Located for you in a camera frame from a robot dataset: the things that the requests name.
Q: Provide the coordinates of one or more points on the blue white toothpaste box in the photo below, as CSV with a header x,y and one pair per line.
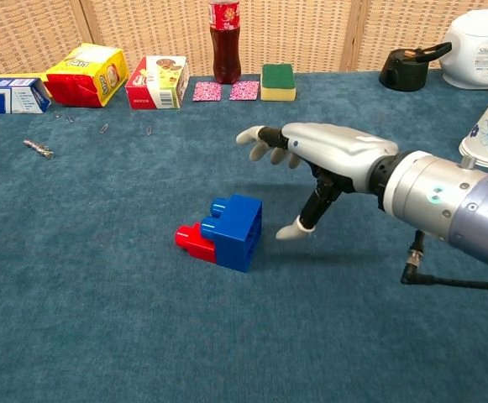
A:
x,y
12,95

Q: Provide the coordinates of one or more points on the dark red drink bottle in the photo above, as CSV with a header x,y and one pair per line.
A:
x,y
226,46

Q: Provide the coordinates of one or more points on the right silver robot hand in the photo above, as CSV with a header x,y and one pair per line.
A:
x,y
336,144

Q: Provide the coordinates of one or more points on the blue toy brick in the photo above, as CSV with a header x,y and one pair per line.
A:
x,y
233,235

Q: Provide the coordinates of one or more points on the white rice cooker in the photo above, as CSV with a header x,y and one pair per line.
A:
x,y
479,50

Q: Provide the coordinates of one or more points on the red white cookie box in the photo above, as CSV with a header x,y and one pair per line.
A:
x,y
155,84

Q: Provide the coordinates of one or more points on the green yellow sponge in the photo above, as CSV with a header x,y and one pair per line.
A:
x,y
278,82

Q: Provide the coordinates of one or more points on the pink patterned square coaster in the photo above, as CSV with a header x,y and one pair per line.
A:
x,y
207,91
244,91

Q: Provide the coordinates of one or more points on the crumpled foil wrapper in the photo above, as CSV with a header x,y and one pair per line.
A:
x,y
38,148

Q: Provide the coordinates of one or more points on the yellow red snack bag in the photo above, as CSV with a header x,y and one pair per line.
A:
x,y
86,75

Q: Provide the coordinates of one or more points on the wicker folding screen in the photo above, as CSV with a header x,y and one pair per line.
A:
x,y
302,33

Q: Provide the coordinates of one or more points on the red toy brick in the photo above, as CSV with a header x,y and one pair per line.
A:
x,y
197,247

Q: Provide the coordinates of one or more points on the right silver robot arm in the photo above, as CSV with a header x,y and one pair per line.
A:
x,y
449,197

